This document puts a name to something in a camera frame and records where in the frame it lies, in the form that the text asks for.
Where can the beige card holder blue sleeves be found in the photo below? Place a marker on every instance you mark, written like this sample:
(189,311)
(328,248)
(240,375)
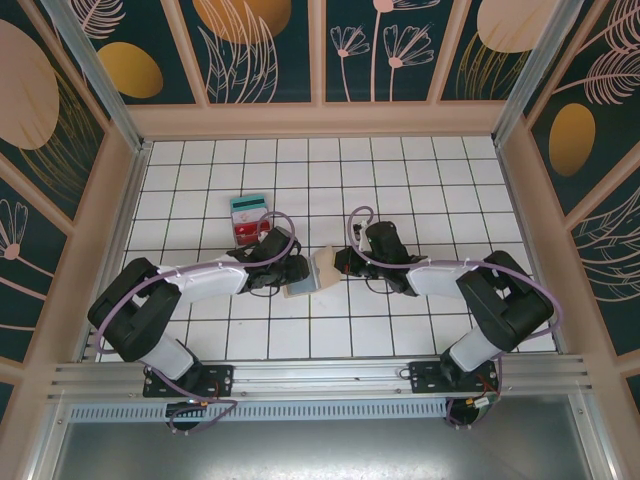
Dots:
(325,275)

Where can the green circuit board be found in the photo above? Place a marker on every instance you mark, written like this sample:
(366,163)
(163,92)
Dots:
(482,404)

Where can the clear acrylic card box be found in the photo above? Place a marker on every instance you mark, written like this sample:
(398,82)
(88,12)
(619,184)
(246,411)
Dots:
(269,215)

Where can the grey metal sheet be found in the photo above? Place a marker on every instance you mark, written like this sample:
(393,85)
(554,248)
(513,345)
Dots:
(320,450)

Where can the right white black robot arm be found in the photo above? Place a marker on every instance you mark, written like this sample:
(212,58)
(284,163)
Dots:
(440,280)

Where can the aluminium frame bar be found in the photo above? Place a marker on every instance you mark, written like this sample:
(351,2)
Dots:
(595,440)
(47,445)

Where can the wide aluminium base rail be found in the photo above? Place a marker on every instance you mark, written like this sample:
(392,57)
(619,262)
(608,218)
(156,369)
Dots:
(320,375)

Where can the aluminium corner post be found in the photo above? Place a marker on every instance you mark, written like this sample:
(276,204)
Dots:
(90,65)
(530,65)

